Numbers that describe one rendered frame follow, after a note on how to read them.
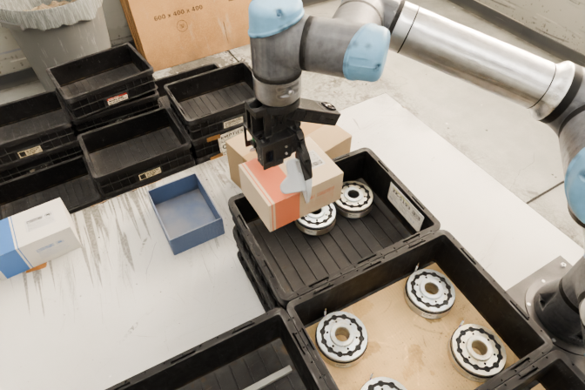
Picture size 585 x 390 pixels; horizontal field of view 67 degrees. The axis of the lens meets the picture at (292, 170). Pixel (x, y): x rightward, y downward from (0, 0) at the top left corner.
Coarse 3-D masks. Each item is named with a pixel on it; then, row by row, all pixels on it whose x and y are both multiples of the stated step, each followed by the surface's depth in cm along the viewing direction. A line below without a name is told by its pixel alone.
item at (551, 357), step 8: (552, 352) 78; (560, 352) 78; (544, 360) 77; (552, 360) 77; (560, 360) 77; (568, 360) 77; (528, 368) 76; (536, 368) 77; (568, 368) 76; (576, 368) 76; (520, 376) 75; (528, 376) 75; (576, 376) 75; (584, 376) 75; (504, 384) 74; (512, 384) 74; (520, 384) 74; (584, 384) 74
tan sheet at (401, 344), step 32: (384, 288) 98; (384, 320) 93; (416, 320) 93; (448, 320) 93; (480, 320) 93; (384, 352) 88; (416, 352) 88; (512, 352) 88; (352, 384) 84; (416, 384) 84; (448, 384) 84; (480, 384) 84
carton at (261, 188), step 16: (256, 160) 85; (320, 160) 85; (240, 176) 86; (256, 176) 82; (272, 176) 82; (320, 176) 82; (336, 176) 82; (256, 192) 80; (272, 192) 79; (320, 192) 83; (336, 192) 86; (256, 208) 84; (272, 208) 78; (288, 208) 80; (304, 208) 83; (272, 224) 81
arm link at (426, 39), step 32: (352, 0) 64; (384, 0) 66; (416, 32) 65; (448, 32) 65; (480, 32) 66; (448, 64) 67; (480, 64) 65; (512, 64) 65; (544, 64) 65; (576, 64) 65; (512, 96) 67; (544, 96) 65; (576, 96) 63
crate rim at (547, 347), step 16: (416, 240) 95; (432, 240) 95; (448, 240) 95; (384, 256) 92; (464, 256) 92; (352, 272) 89; (480, 272) 89; (320, 288) 87; (496, 288) 87; (288, 304) 84; (512, 304) 86; (528, 320) 82; (304, 336) 80; (544, 336) 80; (544, 352) 78; (320, 368) 76; (512, 368) 77; (336, 384) 74; (496, 384) 74
